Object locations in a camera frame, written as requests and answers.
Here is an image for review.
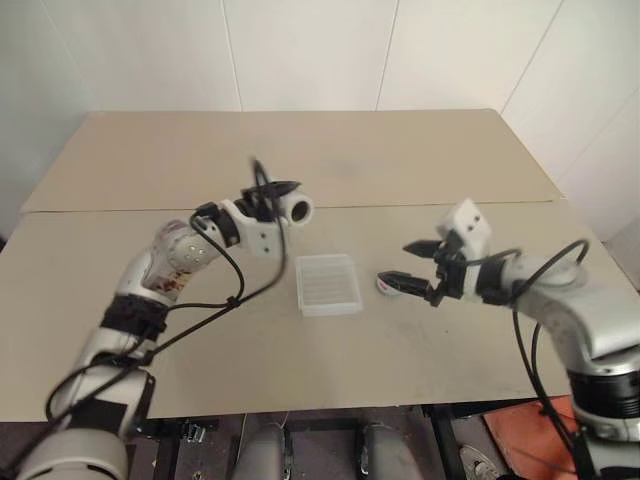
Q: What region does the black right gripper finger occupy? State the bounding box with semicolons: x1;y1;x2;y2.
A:
403;240;444;259
377;270;436;301

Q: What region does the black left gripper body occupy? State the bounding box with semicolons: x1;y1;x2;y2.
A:
234;183;282;224

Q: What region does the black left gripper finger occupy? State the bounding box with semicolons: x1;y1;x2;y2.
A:
259;180;302;198

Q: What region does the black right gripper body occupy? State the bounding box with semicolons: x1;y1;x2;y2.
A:
426;230;480;308

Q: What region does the white jar lid red print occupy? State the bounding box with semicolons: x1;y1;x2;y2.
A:
373;272;402;300

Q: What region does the white plastic jar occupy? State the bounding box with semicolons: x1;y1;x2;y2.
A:
277;193;316;229

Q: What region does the clear plastic box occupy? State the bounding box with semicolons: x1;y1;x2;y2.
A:
294;253;365;319

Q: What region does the orange cloth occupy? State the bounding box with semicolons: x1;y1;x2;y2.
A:
480;398;577;480

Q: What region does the silver right robot leg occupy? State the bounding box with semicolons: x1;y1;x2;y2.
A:
359;422;402;480

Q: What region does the white shoe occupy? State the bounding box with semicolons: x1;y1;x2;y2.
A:
458;441;502;480

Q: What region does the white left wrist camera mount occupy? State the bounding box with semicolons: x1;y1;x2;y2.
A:
219;198;292;259

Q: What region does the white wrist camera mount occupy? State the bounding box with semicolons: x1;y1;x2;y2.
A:
219;198;292;259
435;197;494;262

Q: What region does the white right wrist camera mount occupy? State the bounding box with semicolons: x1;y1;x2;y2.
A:
435;197;494;262

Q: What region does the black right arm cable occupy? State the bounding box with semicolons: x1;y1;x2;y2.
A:
462;238;599;480

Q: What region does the black table frame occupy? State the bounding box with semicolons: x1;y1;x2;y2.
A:
130;402;571;480

